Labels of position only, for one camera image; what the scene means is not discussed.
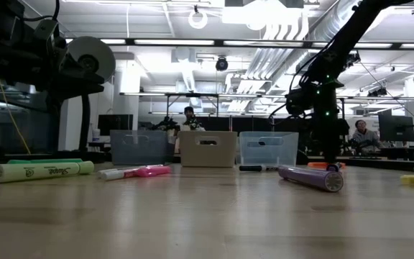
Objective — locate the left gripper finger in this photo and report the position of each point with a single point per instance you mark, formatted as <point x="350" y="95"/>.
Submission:
<point x="81" y="80"/>
<point x="74" y="96"/>

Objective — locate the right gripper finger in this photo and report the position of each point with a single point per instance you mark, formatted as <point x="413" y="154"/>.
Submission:
<point x="331" y="151"/>

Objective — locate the purple highlighter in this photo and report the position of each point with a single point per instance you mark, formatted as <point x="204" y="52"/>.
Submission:
<point x="333" y="167"/>
<point x="311" y="177"/>

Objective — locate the orange highlighter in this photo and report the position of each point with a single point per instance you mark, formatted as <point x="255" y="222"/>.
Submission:
<point x="316" y="165"/>

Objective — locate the dark green highlighter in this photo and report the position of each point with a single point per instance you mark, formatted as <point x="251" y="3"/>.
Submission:
<point x="45" y="161"/>

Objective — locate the black and white marker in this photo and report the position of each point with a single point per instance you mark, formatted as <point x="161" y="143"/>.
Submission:
<point x="252" y="168"/>

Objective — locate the light green highlighter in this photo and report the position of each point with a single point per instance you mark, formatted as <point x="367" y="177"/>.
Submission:
<point x="31" y="172"/>

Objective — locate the red-capped white marker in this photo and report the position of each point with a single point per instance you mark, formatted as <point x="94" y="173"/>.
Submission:
<point x="115" y="175"/>

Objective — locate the pink highlighter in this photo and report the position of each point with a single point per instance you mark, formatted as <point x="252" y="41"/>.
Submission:
<point x="149" y="171"/>

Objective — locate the background black robot arm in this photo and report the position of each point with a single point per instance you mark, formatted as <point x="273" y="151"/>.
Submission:
<point x="165" y="125"/>

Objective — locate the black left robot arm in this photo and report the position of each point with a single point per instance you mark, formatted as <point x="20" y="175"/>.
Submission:
<point x="9" y="57"/>

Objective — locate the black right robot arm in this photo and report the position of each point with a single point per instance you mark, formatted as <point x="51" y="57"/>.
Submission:
<point x="354" y="28"/>

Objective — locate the black desk lamp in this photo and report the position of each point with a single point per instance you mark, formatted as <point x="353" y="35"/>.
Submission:
<point x="99" y="50"/>

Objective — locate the person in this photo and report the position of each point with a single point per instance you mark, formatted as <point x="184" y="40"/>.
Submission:
<point x="189" y="122"/>
<point x="365" y="137"/>

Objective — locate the black computer monitor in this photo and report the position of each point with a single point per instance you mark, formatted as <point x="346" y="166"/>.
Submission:
<point x="115" y="124"/>
<point x="395" y="127"/>

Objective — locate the black ceiling-mounted device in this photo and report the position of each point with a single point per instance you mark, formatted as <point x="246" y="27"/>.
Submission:
<point x="354" y="58"/>
<point x="377" y="92"/>

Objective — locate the clear plastic bin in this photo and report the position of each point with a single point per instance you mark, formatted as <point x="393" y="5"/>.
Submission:
<point x="268" y="154"/>

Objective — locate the smoky dark translucent bin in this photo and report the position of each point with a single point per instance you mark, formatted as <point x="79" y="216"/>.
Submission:
<point x="138" y="151"/>

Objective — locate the long LED light bar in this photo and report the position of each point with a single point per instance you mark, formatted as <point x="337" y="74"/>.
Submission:
<point x="174" y="42"/>

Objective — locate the opaque light grey bin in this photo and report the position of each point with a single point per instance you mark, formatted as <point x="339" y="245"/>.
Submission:
<point x="207" y="154"/>

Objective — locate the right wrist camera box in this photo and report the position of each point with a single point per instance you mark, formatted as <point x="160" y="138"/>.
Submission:
<point x="298" y="102"/>

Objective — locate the silver ventilation duct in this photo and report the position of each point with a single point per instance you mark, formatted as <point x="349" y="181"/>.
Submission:
<point x="331" y="21"/>

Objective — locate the black background rig frame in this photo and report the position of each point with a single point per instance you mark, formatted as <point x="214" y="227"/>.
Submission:
<point x="192" y="95"/>

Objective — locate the round black hanging camera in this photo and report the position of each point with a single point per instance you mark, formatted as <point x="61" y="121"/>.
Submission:
<point x="221" y="64"/>

